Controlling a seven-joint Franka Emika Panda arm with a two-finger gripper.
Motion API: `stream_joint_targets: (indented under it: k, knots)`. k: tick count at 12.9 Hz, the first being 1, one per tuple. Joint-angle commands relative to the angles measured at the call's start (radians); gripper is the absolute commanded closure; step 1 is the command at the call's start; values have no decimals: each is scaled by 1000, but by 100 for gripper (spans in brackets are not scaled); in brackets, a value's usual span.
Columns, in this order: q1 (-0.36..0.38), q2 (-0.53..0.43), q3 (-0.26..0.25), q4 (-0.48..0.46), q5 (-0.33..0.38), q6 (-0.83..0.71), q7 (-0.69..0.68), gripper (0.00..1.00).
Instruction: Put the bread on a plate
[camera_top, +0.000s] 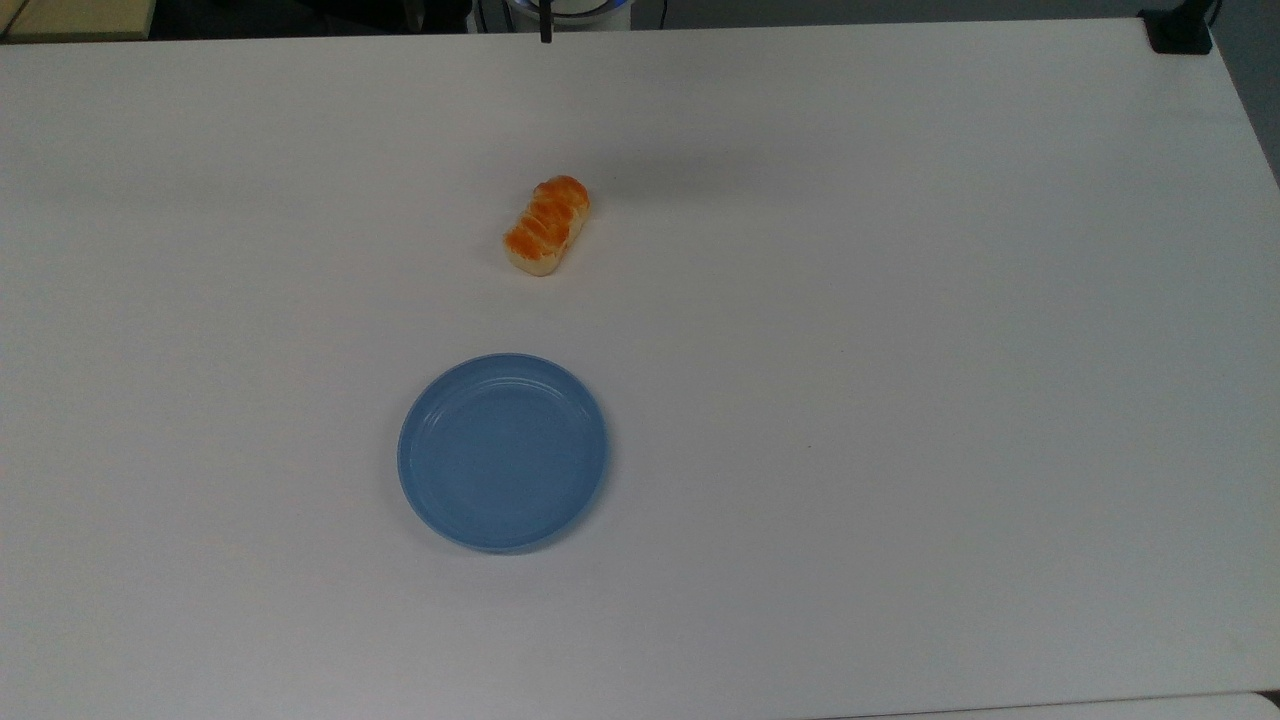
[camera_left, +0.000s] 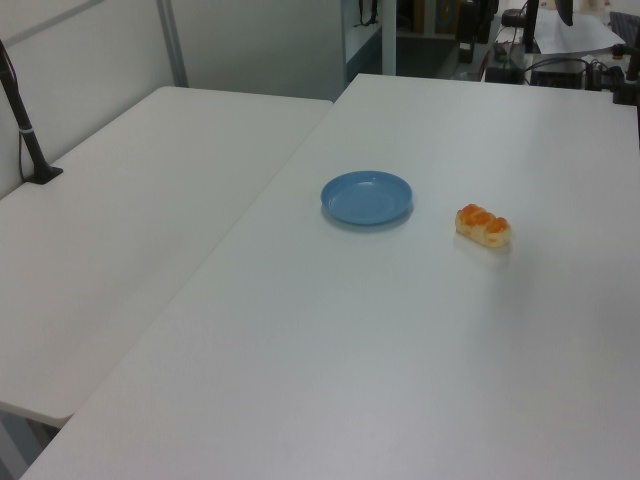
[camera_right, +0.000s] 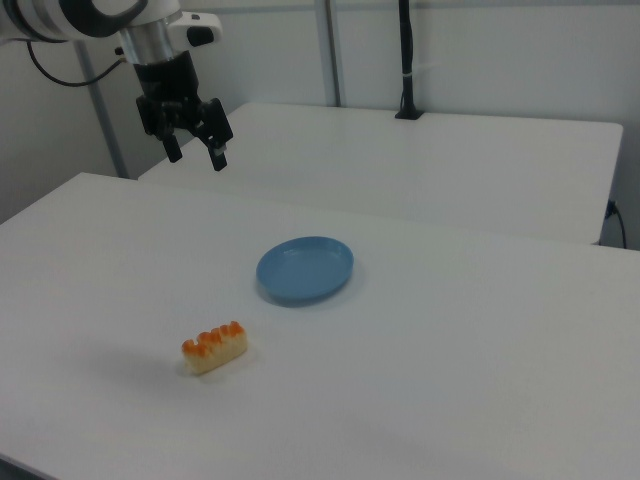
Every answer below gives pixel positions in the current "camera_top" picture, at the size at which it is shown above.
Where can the beige wooden board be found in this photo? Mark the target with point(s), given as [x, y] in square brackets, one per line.
[70, 18]

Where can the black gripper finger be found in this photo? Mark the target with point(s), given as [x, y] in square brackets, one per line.
[546, 22]

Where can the blue round plate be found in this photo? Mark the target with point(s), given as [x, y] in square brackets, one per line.
[503, 452]

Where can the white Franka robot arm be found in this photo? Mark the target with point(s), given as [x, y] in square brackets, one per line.
[570, 12]

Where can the black pole with clamp base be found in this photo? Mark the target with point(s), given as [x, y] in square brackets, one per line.
[1180, 32]

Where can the orange glazed bread loaf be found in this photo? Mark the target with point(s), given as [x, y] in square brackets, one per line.
[546, 226]

